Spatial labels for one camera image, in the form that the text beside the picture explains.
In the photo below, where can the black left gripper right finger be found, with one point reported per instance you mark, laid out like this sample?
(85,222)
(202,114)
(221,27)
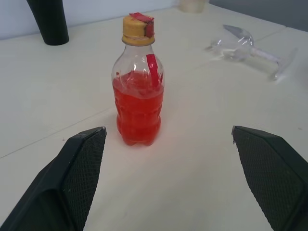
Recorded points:
(276,178)

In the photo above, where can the yellow bottle cap red tape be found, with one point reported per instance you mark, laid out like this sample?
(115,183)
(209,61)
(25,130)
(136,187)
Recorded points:
(134,29)

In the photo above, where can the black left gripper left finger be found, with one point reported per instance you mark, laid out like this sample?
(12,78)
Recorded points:
(60,183)

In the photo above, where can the black tapered cup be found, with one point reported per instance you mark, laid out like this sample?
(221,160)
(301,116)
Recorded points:
(53,24)

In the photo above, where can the red liquid plastic bottle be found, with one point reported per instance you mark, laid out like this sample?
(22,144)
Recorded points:
(138,110)

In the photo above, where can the clear plastic wine glass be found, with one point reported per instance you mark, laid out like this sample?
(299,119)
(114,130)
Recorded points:
(240,51)

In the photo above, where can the translucent tape roll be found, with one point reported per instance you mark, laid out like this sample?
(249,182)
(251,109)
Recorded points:
(191,6)

